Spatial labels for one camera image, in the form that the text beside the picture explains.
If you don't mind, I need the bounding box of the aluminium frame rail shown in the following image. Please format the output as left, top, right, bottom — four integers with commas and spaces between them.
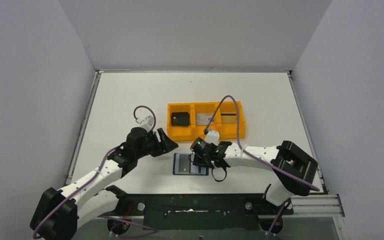
51, 194, 345, 220

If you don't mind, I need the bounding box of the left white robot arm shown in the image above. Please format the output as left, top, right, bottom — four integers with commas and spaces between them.
30, 127, 179, 240

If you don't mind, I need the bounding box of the dark card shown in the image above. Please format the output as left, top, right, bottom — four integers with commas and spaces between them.
174, 154, 191, 174

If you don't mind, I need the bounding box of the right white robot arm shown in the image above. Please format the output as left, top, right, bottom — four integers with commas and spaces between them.
190, 137, 320, 214

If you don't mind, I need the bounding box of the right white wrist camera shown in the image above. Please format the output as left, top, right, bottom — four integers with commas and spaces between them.
204, 129, 220, 145

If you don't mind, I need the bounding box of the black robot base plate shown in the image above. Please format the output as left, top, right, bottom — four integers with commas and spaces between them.
104, 193, 294, 231

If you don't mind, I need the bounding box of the silver card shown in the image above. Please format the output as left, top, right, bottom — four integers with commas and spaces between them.
195, 112, 214, 126

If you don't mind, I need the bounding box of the orange three-compartment tray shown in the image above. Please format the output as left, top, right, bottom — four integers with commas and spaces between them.
166, 100, 247, 143

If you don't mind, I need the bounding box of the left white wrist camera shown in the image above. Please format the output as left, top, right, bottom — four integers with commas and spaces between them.
135, 115, 155, 132

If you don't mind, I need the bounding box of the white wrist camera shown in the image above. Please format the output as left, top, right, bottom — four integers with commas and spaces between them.
135, 115, 155, 132
204, 129, 220, 145

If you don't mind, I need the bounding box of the black cards stack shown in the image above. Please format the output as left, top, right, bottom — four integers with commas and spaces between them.
170, 112, 191, 127

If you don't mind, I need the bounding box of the blue card holder wallet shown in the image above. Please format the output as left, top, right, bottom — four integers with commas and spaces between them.
172, 153, 209, 176

